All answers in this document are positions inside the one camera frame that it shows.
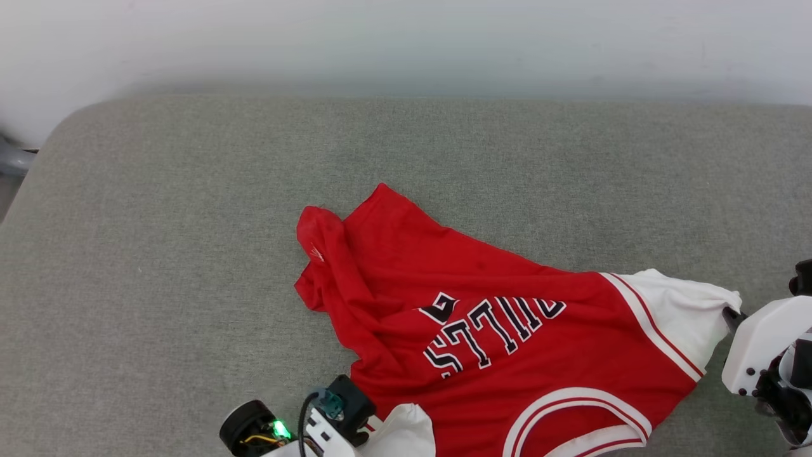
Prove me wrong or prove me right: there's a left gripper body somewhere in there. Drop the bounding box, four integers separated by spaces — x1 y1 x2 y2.
220 400 292 456

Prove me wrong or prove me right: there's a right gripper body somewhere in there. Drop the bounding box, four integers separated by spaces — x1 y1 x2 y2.
755 340 812 448

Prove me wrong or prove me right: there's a red basketball jersey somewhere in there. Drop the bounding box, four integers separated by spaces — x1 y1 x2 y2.
295 183 742 457

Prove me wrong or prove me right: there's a grey fabric sofa cushion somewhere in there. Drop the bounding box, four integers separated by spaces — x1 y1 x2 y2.
0 94 812 457

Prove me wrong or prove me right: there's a grey metal railing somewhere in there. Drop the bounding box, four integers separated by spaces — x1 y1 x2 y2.
0 133 39 178

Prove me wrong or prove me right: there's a thin black cable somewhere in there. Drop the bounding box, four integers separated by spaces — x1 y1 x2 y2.
297 392 321 457

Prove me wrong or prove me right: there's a teal cable connector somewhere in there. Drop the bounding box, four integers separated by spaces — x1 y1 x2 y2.
314 388 346 421

